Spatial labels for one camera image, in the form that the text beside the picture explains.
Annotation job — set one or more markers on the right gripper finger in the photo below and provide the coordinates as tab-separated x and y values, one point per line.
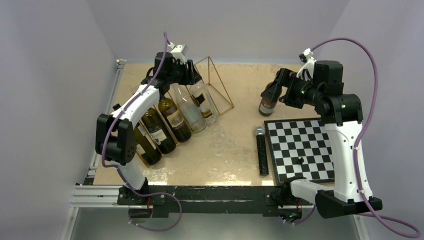
272	92
283	77

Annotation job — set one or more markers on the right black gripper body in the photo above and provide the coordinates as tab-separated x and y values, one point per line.
300	92

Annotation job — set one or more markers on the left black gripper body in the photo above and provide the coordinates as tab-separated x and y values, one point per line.
181	75

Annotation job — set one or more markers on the dark wine bottle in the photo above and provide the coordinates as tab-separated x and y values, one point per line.
266	107
158	131
146	149

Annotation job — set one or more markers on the clear glass bottle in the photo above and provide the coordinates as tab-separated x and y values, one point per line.
189	109

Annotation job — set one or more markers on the clear whisky bottle black cap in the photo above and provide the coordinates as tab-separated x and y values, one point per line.
204	102

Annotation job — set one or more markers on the green wine bottle silver neck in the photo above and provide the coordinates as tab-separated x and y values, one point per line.
174	118

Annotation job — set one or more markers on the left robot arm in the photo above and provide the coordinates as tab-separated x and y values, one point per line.
115	139

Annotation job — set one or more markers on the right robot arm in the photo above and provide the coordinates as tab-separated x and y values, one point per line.
342	118

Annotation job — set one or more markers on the black microphone silver head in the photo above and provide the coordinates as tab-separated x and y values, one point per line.
261	151

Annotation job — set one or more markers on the black white chessboard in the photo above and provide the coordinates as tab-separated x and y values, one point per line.
307	138

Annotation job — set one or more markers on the black chess piece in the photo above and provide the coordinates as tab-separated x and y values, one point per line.
300	161

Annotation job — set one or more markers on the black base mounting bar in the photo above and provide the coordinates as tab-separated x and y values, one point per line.
268	201

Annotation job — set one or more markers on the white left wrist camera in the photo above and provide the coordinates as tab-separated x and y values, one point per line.
179	51

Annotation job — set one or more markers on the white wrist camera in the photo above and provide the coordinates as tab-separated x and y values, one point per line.
179	51
306	72

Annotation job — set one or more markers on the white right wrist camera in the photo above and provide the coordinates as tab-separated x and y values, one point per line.
306	72

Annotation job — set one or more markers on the gold wire wine rack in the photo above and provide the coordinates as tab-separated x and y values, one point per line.
219	96

